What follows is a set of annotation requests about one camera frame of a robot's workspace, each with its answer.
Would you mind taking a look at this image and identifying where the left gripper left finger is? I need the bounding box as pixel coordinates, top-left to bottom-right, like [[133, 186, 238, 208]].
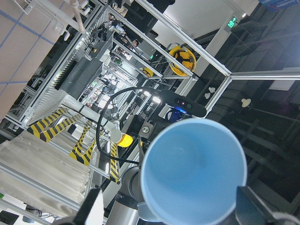
[[72, 188, 103, 225]]

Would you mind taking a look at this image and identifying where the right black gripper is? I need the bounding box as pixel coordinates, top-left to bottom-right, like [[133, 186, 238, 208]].
[[121, 115, 169, 143]]

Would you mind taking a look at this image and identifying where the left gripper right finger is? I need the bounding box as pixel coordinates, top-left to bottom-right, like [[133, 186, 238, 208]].
[[235, 186, 276, 225]]

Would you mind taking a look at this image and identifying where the light blue ikea cup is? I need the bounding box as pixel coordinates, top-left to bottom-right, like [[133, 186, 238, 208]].
[[141, 119, 247, 225]]

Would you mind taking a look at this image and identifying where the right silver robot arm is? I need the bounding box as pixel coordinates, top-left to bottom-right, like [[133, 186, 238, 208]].
[[113, 115, 169, 223]]

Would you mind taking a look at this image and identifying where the yellow hard hat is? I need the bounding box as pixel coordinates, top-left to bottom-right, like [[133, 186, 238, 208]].
[[141, 67, 154, 77], [169, 45, 196, 76]]

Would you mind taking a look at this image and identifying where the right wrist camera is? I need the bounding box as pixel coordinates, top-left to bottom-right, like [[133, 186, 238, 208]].
[[159, 90, 207, 118]]

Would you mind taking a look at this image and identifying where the white wire cup rack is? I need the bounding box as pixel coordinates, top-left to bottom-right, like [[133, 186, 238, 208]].
[[13, 0, 90, 41]]

